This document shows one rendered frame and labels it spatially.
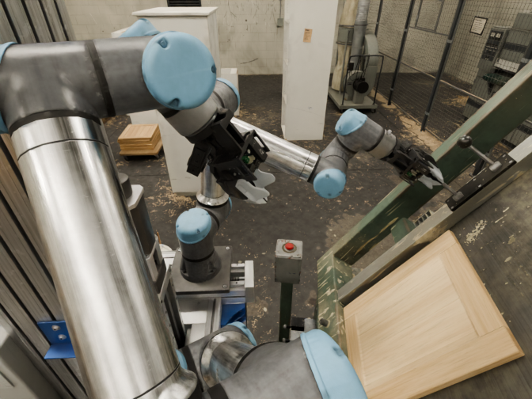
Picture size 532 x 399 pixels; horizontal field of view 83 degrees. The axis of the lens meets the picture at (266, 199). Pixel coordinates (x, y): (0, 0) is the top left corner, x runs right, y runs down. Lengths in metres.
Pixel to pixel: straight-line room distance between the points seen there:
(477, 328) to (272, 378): 0.63
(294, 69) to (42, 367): 4.05
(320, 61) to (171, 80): 4.18
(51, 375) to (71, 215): 0.85
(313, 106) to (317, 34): 0.92
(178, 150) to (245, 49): 5.91
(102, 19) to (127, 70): 9.06
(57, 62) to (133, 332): 0.25
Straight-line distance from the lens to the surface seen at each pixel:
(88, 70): 0.35
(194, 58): 0.34
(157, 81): 0.33
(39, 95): 0.34
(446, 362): 0.91
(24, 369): 1.05
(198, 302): 1.20
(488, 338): 0.87
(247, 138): 0.50
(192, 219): 1.04
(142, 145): 4.39
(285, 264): 1.39
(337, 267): 1.39
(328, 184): 0.75
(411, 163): 0.91
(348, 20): 6.57
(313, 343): 0.36
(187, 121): 0.47
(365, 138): 0.85
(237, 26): 8.74
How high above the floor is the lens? 1.89
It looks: 35 degrees down
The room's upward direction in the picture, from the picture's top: straight up
